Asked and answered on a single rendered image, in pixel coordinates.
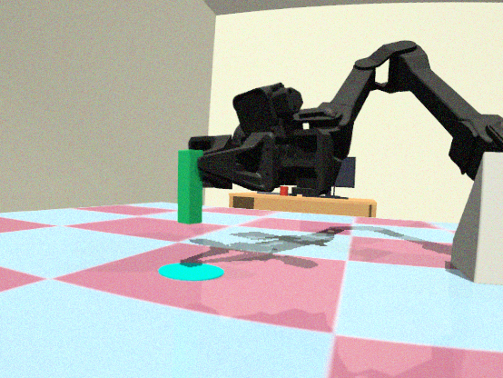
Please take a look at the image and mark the green rectangular post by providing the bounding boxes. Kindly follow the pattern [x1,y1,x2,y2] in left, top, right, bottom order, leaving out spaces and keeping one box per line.
[178,150,202,225]

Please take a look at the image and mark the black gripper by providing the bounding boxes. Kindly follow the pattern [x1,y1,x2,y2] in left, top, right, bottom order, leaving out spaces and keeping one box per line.
[189,128,334,196]

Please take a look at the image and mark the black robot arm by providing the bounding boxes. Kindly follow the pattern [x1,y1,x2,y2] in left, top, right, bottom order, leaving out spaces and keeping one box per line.
[232,40,503,185]

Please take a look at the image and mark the teal flat disc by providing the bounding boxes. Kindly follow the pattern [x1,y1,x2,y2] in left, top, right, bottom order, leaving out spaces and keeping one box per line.
[159,263,223,281]

